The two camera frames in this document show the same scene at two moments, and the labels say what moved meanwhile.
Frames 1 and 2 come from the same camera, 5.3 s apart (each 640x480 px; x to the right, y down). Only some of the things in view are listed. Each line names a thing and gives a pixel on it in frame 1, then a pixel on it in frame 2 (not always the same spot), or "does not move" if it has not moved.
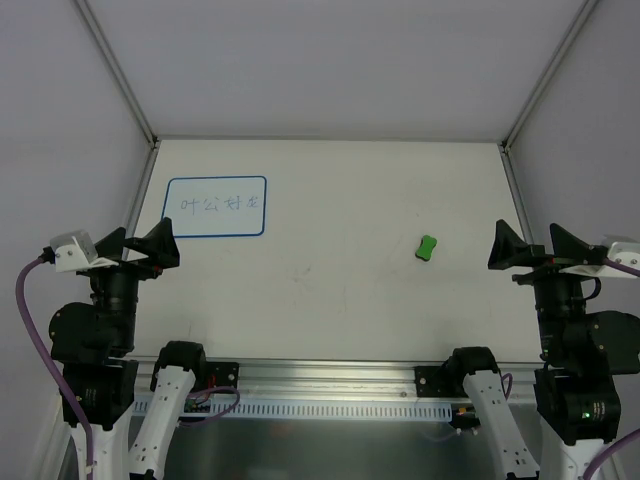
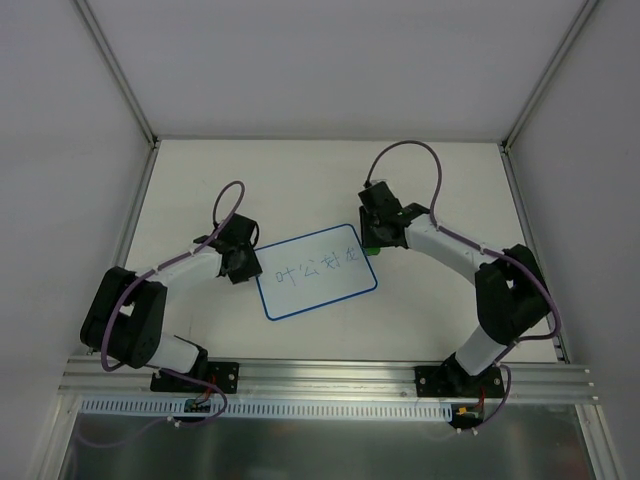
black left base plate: x=218 y=375 does not move
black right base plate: x=437 y=381 does not move
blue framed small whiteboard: x=215 y=206 -> x=314 y=271
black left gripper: x=118 y=270 -> x=245 y=265
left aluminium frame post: x=136 y=107 does not move
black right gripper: x=553 y=273 -> x=376 y=236
